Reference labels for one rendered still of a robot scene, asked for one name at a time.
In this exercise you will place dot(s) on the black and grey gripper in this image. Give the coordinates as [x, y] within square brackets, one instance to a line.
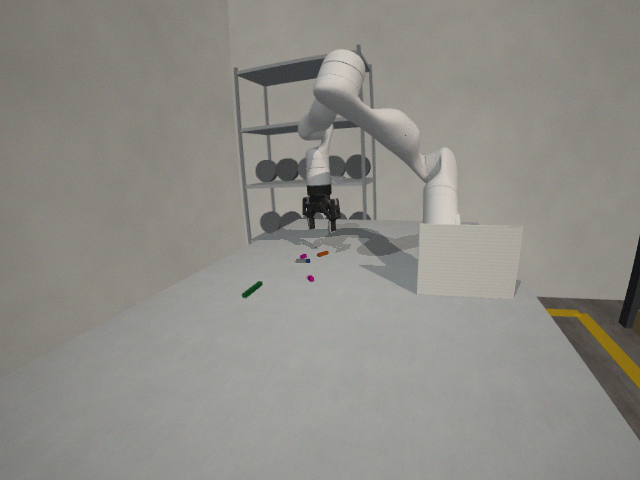
[321, 194]

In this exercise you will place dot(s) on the green rod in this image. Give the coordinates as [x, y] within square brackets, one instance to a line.
[252, 289]

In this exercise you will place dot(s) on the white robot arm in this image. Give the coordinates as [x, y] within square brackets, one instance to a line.
[337, 88]

